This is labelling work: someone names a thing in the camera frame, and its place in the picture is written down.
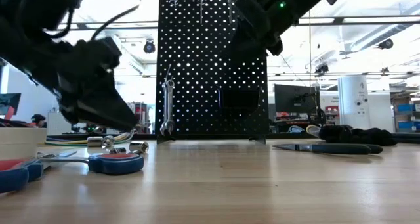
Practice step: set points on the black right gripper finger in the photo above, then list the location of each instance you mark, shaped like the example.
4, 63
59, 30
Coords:
259, 48
241, 43

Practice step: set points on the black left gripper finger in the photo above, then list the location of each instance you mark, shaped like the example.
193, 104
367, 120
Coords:
115, 99
98, 114

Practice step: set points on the chrome combination wrench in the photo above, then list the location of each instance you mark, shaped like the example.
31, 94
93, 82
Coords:
171, 99
164, 112

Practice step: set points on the blue and red pliers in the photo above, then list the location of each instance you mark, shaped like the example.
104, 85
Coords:
115, 165

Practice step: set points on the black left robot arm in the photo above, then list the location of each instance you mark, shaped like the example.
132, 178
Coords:
33, 13

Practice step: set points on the black perforated peg board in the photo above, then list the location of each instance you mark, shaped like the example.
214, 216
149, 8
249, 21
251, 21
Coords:
197, 69

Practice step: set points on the steel single peg hook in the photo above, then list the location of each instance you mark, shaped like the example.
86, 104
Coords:
167, 72

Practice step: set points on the white box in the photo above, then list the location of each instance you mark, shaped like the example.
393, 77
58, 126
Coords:
54, 125

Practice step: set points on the person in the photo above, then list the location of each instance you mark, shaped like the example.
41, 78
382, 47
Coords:
38, 119

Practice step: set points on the black plastic bin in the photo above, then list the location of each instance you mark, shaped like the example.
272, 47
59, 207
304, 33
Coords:
239, 100

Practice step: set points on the black monitor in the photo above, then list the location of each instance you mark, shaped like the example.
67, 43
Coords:
295, 99

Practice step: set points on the cream masking tape roll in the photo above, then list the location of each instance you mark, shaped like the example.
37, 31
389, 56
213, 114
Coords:
16, 138

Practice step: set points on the white pillar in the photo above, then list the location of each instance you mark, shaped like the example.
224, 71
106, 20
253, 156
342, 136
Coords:
352, 99

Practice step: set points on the black work glove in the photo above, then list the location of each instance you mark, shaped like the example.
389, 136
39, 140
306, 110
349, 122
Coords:
374, 137
334, 133

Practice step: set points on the blue bin shelf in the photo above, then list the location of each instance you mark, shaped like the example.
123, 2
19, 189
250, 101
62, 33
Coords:
407, 109

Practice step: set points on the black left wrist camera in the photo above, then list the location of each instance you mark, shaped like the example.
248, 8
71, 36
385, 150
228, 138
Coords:
98, 54

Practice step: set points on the black ceiling camera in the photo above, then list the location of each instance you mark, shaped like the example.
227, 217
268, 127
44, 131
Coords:
149, 47
322, 68
386, 44

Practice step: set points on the black aluminium table frame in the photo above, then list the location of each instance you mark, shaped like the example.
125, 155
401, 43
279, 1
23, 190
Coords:
408, 138

